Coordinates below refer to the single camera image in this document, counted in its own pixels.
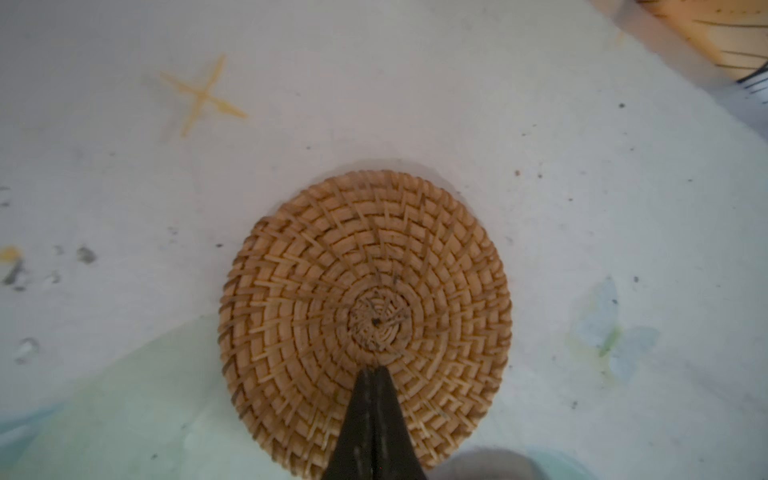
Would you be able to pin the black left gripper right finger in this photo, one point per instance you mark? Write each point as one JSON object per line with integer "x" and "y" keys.
{"x": 394, "y": 456}

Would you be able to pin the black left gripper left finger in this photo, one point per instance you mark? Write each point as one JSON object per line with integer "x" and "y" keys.
{"x": 352, "y": 457}

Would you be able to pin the round woven rattan coaster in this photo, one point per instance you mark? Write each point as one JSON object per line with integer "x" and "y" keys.
{"x": 364, "y": 269}

